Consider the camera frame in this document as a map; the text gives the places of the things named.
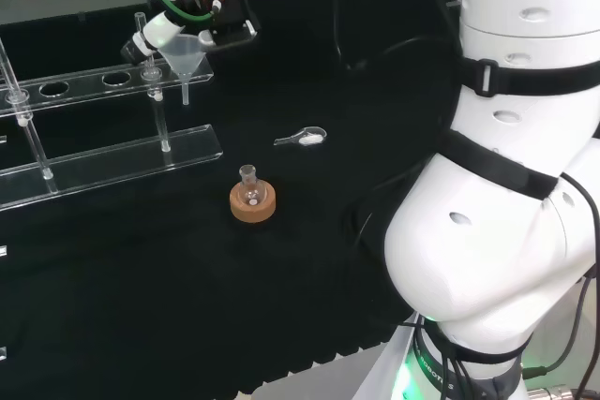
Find cork ring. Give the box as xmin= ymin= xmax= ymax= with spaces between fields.
xmin=229 ymin=178 xmax=278 ymax=224

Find small glass round-bottom flask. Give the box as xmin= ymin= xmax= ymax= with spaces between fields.
xmin=238 ymin=164 xmax=263 ymax=207

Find black cloth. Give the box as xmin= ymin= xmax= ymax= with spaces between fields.
xmin=0 ymin=0 xmax=463 ymax=396

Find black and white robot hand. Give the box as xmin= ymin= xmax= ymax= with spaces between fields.
xmin=120 ymin=0 xmax=260 ymax=67

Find thin black hanging cable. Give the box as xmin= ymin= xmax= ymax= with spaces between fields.
xmin=330 ymin=0 xmax=371 ymax=71

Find clear plastic funnel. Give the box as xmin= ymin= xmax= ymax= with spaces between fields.
xmin=161 ymin=34 xmax=210 ymax=107

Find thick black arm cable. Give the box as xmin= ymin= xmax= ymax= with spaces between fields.
xmin=346 ymin=0 xmax=465 ymax=256

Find glass weighing funnel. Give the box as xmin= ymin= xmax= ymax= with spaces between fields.
xmin=273 ymin=126 xmax=328 ymax=148

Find clear acrylic funnel stand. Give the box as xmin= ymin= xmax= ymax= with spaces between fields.
xmin=0 ymin=10 xmax=225 ymax=212

